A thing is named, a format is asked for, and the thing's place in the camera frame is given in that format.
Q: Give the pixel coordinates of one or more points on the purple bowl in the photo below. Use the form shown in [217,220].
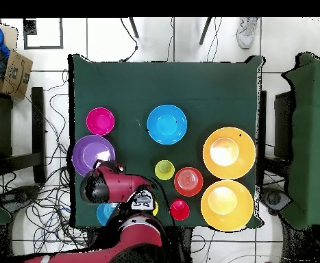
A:
[89,153]

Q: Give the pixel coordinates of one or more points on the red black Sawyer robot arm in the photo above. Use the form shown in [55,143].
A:
[115,183]

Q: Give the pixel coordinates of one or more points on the small pink bowl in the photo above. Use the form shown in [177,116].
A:
[100,121]

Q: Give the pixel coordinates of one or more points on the small light blue bowl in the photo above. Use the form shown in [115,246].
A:
[104,213]

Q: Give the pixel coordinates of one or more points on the pale yellow translucent cup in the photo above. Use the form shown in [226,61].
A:
[164,169]

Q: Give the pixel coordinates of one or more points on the yellow stepped cup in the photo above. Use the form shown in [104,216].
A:
[156,209]

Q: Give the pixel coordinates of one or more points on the small red-orange bowl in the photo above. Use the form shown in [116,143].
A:
[188,181]

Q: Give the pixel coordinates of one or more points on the red cup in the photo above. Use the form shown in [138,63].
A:
[179,209]

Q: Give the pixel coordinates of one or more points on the black tripod base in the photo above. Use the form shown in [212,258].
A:
[276,198]
[20,196]

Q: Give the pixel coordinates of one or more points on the dark green table cloth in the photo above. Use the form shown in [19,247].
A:
[162,82]

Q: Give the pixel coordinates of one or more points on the large orange bowl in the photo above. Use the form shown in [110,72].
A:
[226,216]
[229,167]

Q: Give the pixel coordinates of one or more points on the cardboard box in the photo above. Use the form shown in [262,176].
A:
[17,74]

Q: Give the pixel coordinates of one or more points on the black tripod leg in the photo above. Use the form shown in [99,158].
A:
[134,27]
[205,30]

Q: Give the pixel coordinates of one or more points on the person's foot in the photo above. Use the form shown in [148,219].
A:
[246,33]

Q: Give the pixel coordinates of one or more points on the black metal frame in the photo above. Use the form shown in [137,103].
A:
[283,123]
[37,123]

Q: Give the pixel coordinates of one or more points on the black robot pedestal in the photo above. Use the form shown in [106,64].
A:
[178,243]

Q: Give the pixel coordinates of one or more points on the black square floor frame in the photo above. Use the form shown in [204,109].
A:
[43,48]

